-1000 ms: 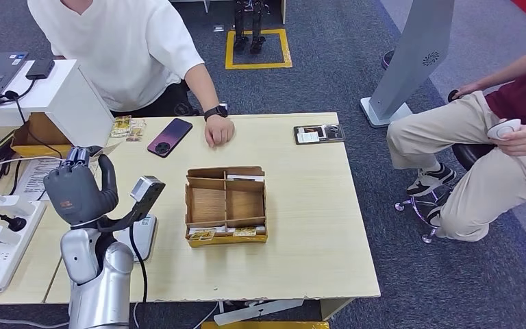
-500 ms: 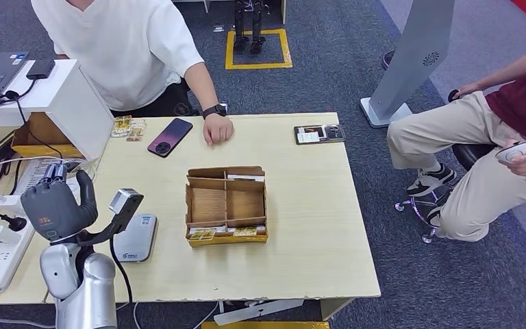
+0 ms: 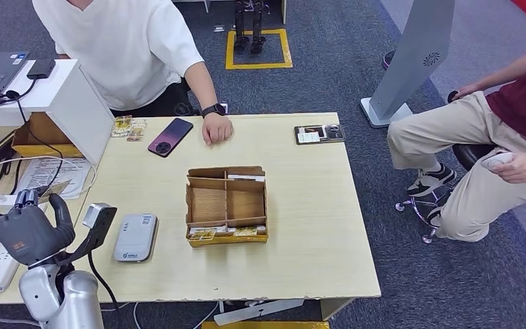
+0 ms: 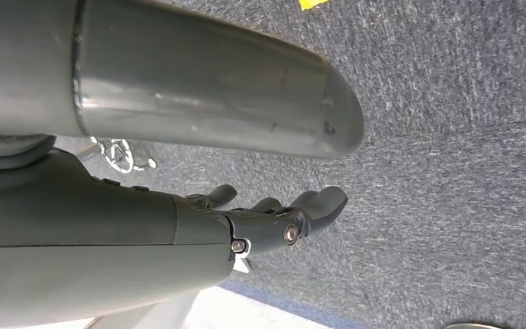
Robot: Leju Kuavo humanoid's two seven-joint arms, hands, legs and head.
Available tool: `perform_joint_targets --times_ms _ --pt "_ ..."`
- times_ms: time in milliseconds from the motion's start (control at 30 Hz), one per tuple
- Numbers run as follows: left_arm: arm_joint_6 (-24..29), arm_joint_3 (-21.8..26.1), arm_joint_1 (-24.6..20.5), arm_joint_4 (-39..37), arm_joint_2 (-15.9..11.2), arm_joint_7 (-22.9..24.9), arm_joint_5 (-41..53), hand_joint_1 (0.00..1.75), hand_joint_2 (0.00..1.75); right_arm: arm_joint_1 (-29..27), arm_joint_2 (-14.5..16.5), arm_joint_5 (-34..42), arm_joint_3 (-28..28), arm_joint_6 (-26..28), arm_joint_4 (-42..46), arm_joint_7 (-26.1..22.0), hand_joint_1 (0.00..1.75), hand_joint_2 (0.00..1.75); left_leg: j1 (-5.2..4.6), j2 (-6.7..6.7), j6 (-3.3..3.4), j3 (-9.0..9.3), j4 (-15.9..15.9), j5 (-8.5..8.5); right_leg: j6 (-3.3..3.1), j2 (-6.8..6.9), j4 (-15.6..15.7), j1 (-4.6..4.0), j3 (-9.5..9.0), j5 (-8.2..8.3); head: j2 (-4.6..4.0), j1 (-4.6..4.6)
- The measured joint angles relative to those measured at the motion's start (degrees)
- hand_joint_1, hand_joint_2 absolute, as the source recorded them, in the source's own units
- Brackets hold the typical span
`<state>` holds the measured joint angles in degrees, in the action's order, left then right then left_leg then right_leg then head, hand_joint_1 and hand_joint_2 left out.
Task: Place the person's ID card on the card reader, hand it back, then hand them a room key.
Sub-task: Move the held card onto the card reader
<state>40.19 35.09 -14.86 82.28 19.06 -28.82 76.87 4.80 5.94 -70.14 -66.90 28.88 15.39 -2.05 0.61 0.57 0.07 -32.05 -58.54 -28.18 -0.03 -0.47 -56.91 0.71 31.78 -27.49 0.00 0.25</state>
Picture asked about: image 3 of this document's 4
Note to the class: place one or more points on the person's right hand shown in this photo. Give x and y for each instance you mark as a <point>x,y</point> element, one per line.
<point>467,91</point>

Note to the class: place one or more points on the white metal bracket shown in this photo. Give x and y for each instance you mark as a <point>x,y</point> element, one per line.
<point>254,312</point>

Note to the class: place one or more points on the printed paper sheet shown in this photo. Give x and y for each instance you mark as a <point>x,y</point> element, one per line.
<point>36,175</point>

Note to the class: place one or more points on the wooden desk leg panel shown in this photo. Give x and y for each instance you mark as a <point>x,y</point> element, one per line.
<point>331,308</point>

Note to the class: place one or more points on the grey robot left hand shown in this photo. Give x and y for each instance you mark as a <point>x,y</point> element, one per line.
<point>31,236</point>

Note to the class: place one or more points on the person's right forearm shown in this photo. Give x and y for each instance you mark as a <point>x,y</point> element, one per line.
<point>506,73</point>

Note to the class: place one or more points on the black usb hub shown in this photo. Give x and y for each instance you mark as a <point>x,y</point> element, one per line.
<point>40,68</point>

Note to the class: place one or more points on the grey kiosk stand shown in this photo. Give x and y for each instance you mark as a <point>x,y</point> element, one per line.
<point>408,68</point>

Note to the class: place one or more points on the small dark object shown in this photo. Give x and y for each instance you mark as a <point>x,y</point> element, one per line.
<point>387,60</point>

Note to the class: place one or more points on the white table leg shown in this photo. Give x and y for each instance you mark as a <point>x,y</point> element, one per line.
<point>284,11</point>
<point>206,5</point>

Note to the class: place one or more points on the wooden divided card box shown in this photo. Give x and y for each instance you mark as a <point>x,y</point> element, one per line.
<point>208,204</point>

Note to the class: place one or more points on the purple smartphone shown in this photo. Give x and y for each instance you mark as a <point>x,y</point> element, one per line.
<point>172,136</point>

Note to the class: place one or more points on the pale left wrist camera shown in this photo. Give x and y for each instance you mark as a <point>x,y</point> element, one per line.
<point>102,218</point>

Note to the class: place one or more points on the yellow cardboard box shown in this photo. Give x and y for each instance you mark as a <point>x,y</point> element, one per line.
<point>40,150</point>

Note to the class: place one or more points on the white label card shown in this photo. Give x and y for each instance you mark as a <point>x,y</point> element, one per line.
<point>308,138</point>

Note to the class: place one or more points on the silver floor socket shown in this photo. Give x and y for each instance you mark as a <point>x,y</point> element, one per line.
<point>225,108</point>
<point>218,28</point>

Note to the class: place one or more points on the black humanoid robot legs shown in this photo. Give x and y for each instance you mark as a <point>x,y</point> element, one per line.
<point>240,27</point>

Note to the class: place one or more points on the black round object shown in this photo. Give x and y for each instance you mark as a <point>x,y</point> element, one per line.
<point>452,96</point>

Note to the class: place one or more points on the person's left hand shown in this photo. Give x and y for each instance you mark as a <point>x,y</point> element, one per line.
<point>517,168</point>
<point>217,129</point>

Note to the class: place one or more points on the black wristwatch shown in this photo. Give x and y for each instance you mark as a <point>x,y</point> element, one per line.
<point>213,110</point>

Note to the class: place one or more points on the white desk riser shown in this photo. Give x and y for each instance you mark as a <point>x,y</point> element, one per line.
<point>63,100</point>

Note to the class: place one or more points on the yellow floor tape square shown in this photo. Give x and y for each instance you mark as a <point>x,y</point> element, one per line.
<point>258,66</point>

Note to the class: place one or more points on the grey card reader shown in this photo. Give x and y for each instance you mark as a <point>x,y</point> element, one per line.
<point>136,236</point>

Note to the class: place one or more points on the person's left forearm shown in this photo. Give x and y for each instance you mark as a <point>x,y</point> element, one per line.
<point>201,86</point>

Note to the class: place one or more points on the person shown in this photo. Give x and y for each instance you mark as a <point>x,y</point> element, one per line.
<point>118,45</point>
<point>494,195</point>

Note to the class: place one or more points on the black power adapter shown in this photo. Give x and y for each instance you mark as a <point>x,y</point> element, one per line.
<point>2,145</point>

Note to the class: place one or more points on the white power strip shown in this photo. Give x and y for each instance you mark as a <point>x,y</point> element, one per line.
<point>0,272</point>

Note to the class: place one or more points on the black card tray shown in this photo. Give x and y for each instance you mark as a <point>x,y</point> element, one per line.
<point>319,135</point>

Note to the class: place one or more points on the black wheeled stool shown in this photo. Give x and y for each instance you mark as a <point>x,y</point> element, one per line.
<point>469,154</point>

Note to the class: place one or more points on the yellow panel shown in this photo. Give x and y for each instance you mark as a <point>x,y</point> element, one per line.
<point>263,326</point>

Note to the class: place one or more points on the white handheld controller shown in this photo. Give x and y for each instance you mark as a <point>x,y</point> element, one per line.
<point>494,161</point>

